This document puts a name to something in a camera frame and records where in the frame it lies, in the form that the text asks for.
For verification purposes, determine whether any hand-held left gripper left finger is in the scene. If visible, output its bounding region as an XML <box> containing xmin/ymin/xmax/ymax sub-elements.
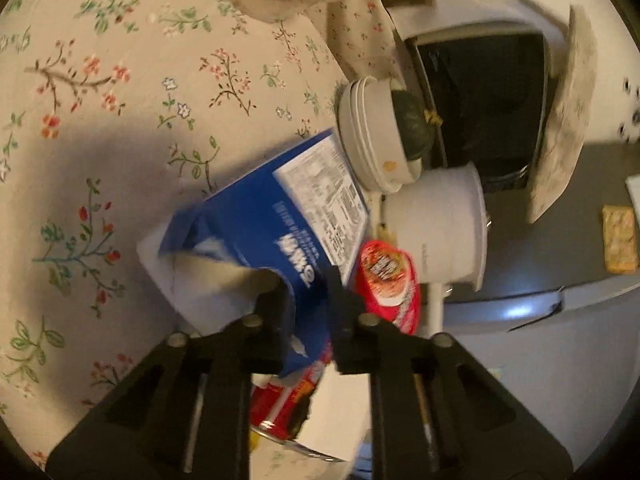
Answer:
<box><xmin>45</xmin><ymin>284</ymin><xmax>297</xmax><ymax>480</ymax></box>

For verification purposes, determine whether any small floral cloth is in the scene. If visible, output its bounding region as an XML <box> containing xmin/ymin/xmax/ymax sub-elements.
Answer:
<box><xmin>305</xmin><ymin>0</ymin><xmax>407</xmax><ymax>87</ymax></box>

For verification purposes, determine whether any white bowl with squash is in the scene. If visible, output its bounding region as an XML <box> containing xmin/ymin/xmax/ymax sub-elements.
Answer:
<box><xmin>337</xmin><ymin>76</ymin><xmax>423</xmax><ymax>195</ymax></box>

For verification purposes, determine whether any floral tablecloth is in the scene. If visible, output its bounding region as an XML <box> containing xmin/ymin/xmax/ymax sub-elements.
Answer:
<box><xmin>0</xmin><ymin>0</ymin><xmax>383</xmax><ymax>480</ymax></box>

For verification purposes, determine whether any black door microwave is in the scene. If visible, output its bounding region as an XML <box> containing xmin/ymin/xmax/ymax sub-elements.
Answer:
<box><xmin>385</xmin><ymin>0</ymin><xmax>568</xmax><ymax>198</ymax></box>

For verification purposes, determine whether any speckled cloth cover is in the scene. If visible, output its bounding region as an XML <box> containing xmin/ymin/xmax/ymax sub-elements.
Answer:
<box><xmin>525</xmin><ymin>4</ymin><xmax>599</xmax><ymax>225</ymax></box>

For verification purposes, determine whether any grey cabinet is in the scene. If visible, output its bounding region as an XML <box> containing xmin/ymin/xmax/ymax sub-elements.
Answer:
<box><xmin>442</xmin><ymin>142</ymin><xmax>640</xmax><ymax>461</ymax></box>

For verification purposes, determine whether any white paper sheet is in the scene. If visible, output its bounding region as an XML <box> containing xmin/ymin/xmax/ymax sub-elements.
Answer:
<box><xmin>292</xmin><ymin>367</ymin><xmax>373</xmax><ymax>463</ymax></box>

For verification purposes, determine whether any yellow sponge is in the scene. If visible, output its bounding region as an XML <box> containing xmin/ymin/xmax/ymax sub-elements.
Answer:
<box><xmin>601</xmin><ymin>205</ymin><xmax>639</xmax><ymax>275</ymax></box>

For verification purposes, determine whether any white electric cooking pot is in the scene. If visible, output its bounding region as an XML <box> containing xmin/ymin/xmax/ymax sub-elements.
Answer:
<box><xmin>377</xmin><ymin>162</ymin><xmax>492</xmax><ymax>338</ymax></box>

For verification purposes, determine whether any red printed can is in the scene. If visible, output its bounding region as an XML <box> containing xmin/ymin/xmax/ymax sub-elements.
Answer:
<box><xmin>249</xmin><ymin>347</ymin><xmax>333</xmax><ymax>443</ymax></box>

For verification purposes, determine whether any blue and white carton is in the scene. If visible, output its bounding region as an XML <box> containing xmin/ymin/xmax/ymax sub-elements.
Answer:
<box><xmin>137</xmin><ymin>129</ymin><xmax>372</xmax><ymax>378</ymax></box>

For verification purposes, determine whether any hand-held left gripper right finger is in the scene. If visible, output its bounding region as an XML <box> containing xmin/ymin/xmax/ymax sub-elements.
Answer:
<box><xmin>324</xmin><ymin>264</ymin><xmax>573</xmax><ymax>480</ymax></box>

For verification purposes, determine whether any red instant noodle cup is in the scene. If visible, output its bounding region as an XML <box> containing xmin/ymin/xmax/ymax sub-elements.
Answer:
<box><xmin>352</xmin><ymin>240</ymin><xmax>423</xmax><ymax>336</ymax></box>

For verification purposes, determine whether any dark green squash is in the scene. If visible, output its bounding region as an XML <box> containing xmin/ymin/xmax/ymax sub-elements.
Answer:
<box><xmin>391</xmin><ymin>89</ymin><xmax>446</xmax><ymax>161</ymax></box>

